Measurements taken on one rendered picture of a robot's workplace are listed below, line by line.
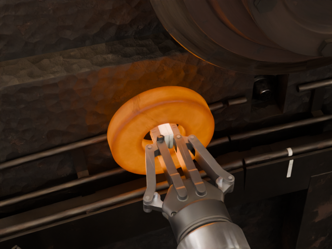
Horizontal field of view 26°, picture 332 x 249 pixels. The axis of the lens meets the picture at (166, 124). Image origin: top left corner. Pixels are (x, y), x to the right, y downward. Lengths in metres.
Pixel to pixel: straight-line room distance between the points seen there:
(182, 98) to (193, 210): 0.18
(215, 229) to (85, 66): 0.32
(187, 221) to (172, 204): 0.05
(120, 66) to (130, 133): 0.10
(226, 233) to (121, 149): 0.23
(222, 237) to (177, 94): 0.23
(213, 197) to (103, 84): 0.24
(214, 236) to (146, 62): 0.30
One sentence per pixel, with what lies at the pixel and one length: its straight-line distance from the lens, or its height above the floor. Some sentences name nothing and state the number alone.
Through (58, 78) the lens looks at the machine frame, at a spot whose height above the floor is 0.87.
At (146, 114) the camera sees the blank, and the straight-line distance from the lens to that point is 0.99.
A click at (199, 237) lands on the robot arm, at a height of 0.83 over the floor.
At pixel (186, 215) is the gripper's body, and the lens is 0.90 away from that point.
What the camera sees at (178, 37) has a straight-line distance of 0.90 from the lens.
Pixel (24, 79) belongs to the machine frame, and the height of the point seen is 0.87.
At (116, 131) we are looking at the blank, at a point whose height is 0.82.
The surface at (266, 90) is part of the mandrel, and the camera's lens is 1.18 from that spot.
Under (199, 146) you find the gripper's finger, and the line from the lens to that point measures 0.99.
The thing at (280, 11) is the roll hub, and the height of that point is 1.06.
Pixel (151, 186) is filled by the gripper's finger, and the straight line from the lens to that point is 0.95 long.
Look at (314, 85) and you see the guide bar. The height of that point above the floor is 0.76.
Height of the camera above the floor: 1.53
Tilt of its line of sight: 45 degrees down
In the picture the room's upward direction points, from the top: straight up
